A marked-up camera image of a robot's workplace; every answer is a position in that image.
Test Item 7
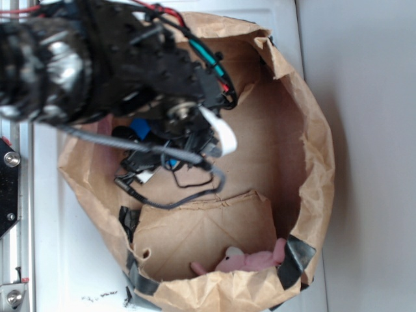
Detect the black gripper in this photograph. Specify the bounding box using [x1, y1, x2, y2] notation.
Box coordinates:
[111, 98, 224, 192]

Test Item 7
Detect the blue rectangular block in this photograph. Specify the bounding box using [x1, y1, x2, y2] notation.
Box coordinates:
[129, 118, 175, 172]

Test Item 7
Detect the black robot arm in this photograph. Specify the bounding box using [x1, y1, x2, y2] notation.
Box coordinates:
[1, 1, 237, 172]

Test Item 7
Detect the white tape label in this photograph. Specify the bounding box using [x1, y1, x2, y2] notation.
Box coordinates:
[198, 105, 237, 158]

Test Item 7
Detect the white plastic tray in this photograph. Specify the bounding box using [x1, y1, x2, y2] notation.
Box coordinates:
[32, 0, 330, 312]

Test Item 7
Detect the pink plush toy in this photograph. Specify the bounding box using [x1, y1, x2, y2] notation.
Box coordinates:
[190, 237, 288, 276]

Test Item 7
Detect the brown paper bag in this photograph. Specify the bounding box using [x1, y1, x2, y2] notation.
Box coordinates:
[58, 12, 335, 311]

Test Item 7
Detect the grey braided cable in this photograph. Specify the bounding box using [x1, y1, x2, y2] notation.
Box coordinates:
[55, 125, 227, 211]

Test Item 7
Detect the black mounting bracket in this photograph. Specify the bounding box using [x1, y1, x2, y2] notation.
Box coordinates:
[0, 136, 21, 239]

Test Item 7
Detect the aluminium frame rail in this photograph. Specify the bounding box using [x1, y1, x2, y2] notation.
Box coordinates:
[1, 119, 36, 311]

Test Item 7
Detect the silver corner bracket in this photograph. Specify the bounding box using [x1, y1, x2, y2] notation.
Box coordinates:
[1, 283, 30, 312]

